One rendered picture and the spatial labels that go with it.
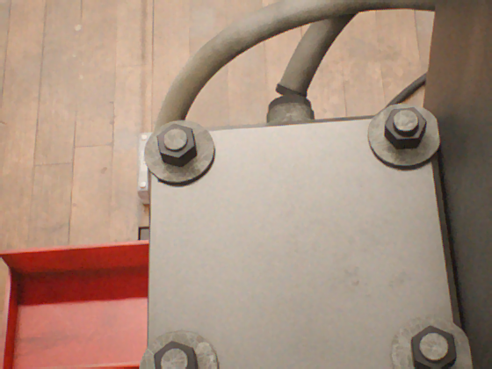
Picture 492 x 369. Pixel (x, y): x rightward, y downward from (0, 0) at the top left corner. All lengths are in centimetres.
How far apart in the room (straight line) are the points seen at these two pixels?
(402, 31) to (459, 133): 82
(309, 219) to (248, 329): 4
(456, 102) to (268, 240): 7
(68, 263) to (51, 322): 6
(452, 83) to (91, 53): 86
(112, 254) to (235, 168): 63
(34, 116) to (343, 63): 33
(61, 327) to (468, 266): 72
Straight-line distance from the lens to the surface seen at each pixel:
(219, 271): 29
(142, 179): 98
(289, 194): 30
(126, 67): 109
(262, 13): 32
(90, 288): 97
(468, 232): 26
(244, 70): 106
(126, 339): 94
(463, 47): 25
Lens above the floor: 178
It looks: 62 degrees down
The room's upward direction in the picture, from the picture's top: 12 degrees counter-clockwise
